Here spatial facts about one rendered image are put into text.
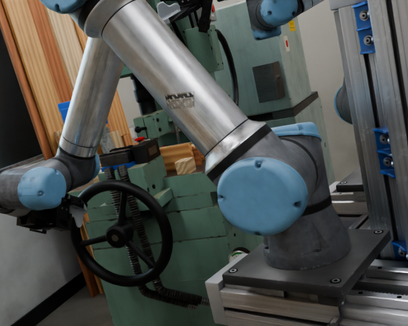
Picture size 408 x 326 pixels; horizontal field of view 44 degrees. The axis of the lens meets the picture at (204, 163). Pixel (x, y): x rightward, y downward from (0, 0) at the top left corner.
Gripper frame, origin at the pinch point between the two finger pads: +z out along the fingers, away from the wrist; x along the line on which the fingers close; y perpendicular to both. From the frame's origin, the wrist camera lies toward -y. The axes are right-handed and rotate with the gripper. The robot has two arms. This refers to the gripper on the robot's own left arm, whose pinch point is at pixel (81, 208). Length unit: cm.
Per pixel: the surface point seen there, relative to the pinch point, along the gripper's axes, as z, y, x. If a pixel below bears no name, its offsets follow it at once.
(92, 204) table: 23.2, -7.6, -12.9
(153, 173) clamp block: 15.6, -11.4, 11.4
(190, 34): 31, -61, 18
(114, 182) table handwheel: 2.6, -6.0, 7.6
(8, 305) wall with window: 116, 13, -129
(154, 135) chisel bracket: 25.4, -26.5, 6.9
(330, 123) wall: 247, -106, 34
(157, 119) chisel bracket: 24.4, -31.0, 8.4
